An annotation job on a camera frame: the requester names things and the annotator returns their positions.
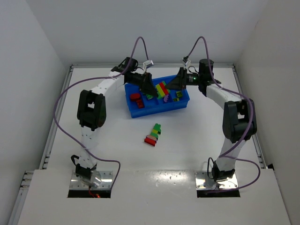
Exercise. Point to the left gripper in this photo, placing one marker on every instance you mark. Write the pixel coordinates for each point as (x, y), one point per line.
(144, 79)

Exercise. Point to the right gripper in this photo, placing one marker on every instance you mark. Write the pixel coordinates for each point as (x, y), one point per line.
(182, 78)

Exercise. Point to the red green striped lego stack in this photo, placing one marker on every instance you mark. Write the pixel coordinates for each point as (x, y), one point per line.
(162, 91)

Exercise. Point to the round red lego brick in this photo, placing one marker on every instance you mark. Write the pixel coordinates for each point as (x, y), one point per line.
(135, 97)

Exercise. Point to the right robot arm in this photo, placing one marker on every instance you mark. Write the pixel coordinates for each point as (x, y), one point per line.
(239, 122)

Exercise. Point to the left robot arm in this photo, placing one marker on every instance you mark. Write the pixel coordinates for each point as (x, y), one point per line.
(91, 111)

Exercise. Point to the blue divided plastic bin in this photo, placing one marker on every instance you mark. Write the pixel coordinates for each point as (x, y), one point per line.
(154, 105)

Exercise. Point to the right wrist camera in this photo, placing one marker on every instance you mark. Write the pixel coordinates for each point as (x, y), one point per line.
(186, 62)

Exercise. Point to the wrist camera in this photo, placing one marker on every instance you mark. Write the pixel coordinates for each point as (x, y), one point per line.
(147, 64)
(186, 62)

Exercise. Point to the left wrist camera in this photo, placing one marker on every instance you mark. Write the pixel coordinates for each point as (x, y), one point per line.
(147, 64)

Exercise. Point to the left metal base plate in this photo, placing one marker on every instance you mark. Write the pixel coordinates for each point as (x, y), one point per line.
(99, 180)

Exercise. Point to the metal base plate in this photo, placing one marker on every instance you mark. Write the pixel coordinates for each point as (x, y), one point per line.
(205, 183)
(99, 180)

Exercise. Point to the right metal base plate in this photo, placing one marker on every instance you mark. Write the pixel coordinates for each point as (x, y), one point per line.
(205, 183)

